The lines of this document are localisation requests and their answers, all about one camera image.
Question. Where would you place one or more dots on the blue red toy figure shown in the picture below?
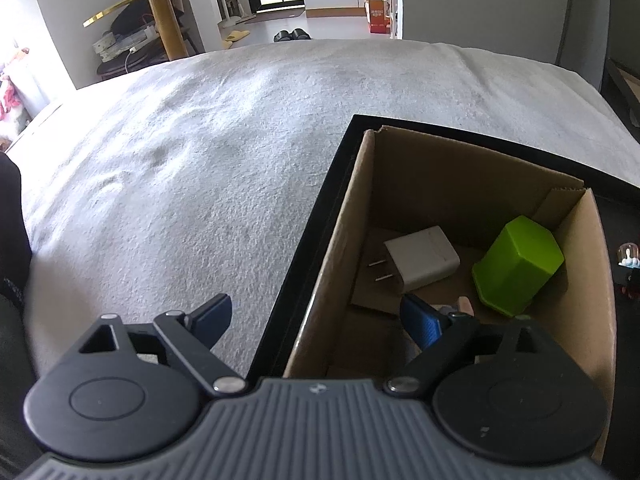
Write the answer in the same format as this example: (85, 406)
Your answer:
(628, 256)

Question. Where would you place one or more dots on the black tray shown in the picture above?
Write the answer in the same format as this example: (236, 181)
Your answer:
(390, 178)

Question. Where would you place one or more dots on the green plastic container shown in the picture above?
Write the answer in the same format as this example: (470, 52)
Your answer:
(517, 265)

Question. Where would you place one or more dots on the white fuzzy blanket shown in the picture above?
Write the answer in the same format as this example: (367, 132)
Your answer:
(162, 188)

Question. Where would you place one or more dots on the brown cardboard box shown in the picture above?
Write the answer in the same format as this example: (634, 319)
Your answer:
(522, 409)

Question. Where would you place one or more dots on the pink pig toy figure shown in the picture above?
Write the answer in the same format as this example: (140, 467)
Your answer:
(461, 306)

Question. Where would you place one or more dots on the orange cardboard box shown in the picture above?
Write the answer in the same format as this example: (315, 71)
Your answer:
(377, 17)

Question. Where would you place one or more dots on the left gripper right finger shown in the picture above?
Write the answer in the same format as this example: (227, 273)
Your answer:
(443, 340)

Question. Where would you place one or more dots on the white power adapter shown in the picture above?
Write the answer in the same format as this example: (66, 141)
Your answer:
(418, 259)

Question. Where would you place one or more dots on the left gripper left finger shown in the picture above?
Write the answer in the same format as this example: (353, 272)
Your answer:
(189, 340)

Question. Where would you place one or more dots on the black slippers pair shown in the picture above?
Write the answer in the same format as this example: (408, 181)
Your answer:
(295, 34)

